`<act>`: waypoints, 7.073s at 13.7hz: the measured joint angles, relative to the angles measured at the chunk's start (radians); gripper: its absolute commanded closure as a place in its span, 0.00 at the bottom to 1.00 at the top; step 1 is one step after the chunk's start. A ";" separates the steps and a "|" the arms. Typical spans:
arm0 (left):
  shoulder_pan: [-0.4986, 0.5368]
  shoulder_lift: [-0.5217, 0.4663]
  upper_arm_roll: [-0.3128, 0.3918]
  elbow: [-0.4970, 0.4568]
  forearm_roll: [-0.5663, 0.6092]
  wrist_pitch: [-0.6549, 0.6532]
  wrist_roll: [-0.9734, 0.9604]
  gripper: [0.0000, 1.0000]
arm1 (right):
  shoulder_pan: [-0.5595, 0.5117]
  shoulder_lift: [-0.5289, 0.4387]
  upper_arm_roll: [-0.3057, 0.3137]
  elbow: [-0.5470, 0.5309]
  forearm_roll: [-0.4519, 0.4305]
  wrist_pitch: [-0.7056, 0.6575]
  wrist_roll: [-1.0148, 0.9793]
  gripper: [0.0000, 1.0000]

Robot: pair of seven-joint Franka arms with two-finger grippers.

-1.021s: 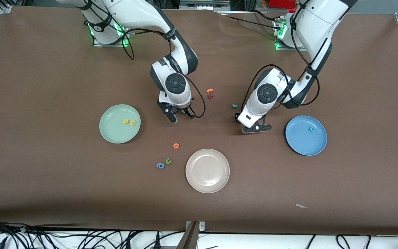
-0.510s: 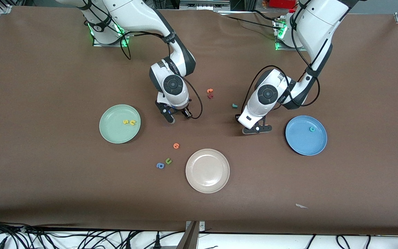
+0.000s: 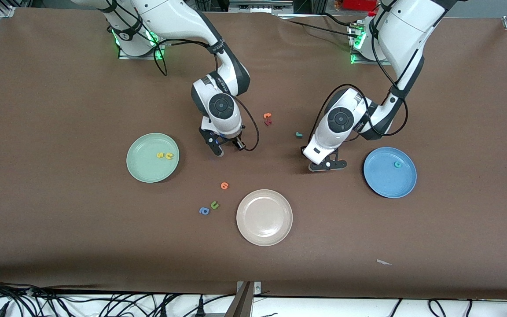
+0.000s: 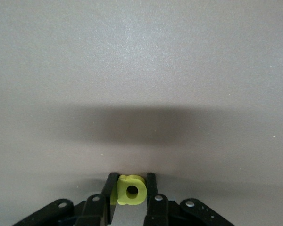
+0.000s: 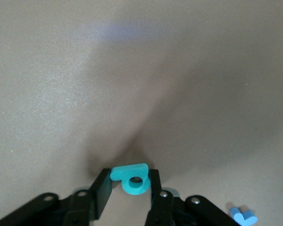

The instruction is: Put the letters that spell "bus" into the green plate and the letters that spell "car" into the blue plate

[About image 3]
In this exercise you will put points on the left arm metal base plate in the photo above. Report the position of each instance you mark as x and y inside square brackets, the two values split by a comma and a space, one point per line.
[361, 62]

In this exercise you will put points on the blue plate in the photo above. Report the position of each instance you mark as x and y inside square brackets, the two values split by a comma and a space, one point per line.
[385, 176]

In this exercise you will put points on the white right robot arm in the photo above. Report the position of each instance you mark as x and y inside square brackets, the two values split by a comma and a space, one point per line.
[178, 17]

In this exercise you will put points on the blue letter a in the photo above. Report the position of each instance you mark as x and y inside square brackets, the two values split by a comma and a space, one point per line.
[202, 211]

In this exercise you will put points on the grey equipment box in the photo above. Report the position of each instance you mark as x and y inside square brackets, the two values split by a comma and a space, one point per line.
[260, 5]

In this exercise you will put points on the red box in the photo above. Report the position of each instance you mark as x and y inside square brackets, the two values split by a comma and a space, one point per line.
[359, 4]

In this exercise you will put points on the white paper scrap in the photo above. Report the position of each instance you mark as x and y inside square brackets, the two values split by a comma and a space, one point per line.
[382, 262]

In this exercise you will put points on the grey metal table bracket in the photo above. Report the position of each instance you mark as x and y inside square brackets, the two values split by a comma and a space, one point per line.
[247, 293]

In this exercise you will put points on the brown table cover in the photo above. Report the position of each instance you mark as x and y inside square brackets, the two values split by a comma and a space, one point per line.
[60, 132]

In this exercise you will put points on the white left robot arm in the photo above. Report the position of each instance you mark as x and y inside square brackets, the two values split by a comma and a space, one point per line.
[407, 26]

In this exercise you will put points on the beige plate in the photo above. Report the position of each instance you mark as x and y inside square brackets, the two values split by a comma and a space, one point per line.
[264, 217]

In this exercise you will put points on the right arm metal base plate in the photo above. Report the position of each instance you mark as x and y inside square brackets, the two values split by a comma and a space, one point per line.
[141, 57]

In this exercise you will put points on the green plate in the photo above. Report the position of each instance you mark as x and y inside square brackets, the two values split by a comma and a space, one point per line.
[148, 167]

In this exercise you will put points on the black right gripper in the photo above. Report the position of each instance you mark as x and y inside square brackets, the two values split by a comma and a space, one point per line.
[230, 140]

